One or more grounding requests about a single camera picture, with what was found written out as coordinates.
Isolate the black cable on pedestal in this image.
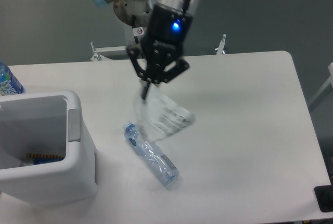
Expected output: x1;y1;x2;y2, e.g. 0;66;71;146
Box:
131;14;146;59

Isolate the clear plastic bottle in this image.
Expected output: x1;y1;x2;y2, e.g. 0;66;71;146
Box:
123;121;180;191

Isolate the white plastic trash can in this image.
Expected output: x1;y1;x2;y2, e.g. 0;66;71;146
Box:
1;90;98;205

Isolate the white furniture leg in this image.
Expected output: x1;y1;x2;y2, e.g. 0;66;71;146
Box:
308;63;332;112

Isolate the trash inside can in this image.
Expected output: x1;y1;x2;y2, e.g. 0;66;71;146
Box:
19;153;64;167

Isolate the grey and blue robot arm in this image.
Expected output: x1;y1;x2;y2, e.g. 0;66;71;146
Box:
93;0;200;99

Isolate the black table clamp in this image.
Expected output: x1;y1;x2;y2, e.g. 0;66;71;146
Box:
314;185;332;213

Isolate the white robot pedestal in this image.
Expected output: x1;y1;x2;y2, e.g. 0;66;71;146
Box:
113;0;156;47

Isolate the blue labelled drink bottle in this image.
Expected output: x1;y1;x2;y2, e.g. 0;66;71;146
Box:
1;62;25;96

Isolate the clear plastic wrapper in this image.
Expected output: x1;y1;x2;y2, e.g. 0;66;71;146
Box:
134;85;195;142

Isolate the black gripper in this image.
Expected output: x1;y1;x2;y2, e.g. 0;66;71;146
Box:
126;5;193;99

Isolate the white pedestal base frame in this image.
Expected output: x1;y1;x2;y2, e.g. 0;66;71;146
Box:
90;33;227;61

